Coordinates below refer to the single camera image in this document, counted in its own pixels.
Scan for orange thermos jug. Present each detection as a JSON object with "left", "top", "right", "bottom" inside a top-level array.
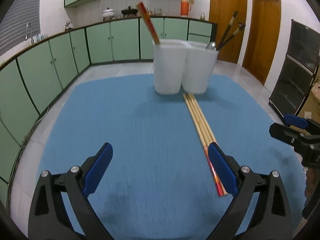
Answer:
[{"left": 180, "top": 0, "right": 190, "bottom": 17}]

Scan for red patterned bamboo chopstick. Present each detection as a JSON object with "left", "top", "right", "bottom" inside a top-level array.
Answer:
[{"left": 183, "top": 94, "right": 225, "bottom": 197}]

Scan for black glass cabinet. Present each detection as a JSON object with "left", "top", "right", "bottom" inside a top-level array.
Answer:
[{"left": 269, "top": 20, "right": 319, "bottom": 118}]

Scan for green lower kitchen cabinets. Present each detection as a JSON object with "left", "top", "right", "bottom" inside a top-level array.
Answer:
[{"left": 0, "top": 16, "right": 218, "bottom": 203}]

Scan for black wok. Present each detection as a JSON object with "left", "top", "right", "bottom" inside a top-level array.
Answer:
[{"left": 121, "top": 6, "right": 138, "bottom": 18}]

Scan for chrome sink faucet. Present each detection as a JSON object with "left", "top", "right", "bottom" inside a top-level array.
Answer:
[{"left": 25, "top": 22, "right": 34, "bottom": 45}]

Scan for black chopstick silver band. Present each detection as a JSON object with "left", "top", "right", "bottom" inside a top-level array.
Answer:
[{"left": 216, "top": 11, "right": 238, "bottom": 50}]

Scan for thin black chopstick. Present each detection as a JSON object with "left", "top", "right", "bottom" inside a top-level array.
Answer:
[{"left": 217, "top": 23, "right": 246, "bottom": 50}]

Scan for blue table mat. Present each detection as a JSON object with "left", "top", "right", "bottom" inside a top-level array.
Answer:
[{"left": 39, "top": 75, "right": 305, "bottom": 239}]

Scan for white cooking pot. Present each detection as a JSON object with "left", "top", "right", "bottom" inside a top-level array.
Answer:
[{"left": 102, "top": 8, "right": 116, "bottom": 21}]

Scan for glass jar on counter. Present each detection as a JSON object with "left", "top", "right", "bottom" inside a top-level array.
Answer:
[{"left": 200, "top": 13, "right": 206, "bottom": 21}]

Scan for red orange bamboo chopstick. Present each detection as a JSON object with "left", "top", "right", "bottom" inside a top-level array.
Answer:
[{"left": 136, "top": 2, "right": 161, "bottom": 45}]

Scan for wooden door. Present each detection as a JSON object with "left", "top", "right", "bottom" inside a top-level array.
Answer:
[
  {"left": 209, "top": 0, "right": 247, "bottom": 63},
  {"left": 242, "top": 0, "right": 281, "bottom": 84}
]

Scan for white double utensil holder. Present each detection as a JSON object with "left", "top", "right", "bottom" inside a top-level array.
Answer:
[{"left": 153, "top": 39, "right": 219, "bottom": 95}]

